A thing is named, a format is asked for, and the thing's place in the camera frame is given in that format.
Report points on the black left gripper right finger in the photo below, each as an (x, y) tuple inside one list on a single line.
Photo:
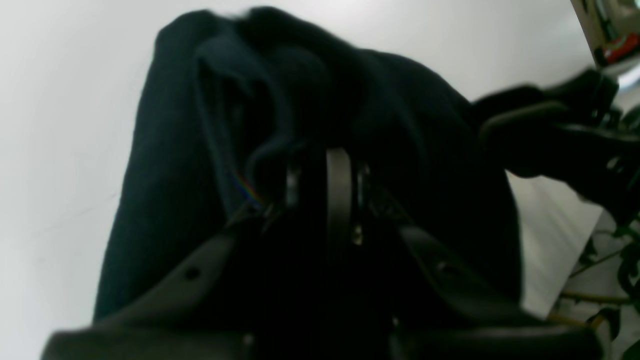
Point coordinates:
[(444, 311)]

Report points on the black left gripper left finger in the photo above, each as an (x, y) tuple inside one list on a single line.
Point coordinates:
[(235, 297)]

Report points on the black T-shirt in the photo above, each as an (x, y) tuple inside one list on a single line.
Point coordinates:
[(230, 103)]

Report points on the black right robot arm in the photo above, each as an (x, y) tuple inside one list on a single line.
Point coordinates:
[(572, 133)]

